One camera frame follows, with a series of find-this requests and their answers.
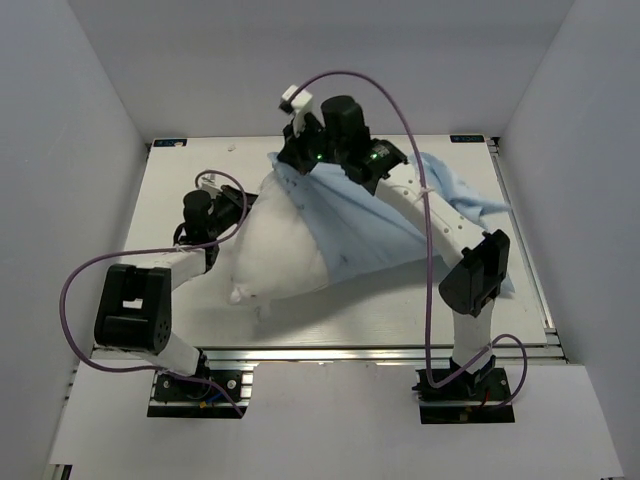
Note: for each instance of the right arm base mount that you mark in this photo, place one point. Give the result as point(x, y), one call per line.
point(459, 403)

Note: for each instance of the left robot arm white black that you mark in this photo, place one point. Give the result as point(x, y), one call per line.
point(135, 310)

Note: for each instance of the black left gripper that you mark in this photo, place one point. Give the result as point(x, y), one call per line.
point(236, 197)

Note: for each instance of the white pillow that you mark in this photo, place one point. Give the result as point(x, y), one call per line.
point(274, 256)

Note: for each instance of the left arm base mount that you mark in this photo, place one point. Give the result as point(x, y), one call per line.
point(180, 399)

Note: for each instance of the aluminium table front rail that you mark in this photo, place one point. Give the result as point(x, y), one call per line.
point(508, 352)

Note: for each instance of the light blue pillowcase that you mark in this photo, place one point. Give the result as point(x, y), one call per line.
point(354, 232)

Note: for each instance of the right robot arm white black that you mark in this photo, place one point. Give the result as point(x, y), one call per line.
point(477, 258)

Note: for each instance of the blue sticker right corner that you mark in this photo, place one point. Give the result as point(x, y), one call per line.
point(466, 138)

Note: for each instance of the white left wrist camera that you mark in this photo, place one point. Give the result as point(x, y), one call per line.
point(207, 182)

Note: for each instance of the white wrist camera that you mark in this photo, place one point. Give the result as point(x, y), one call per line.
point(296, 103)
point(207, 182)

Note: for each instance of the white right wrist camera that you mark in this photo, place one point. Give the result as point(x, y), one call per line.
point(296, 103)

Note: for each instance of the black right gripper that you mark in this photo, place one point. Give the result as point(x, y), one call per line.
point(292, 150)

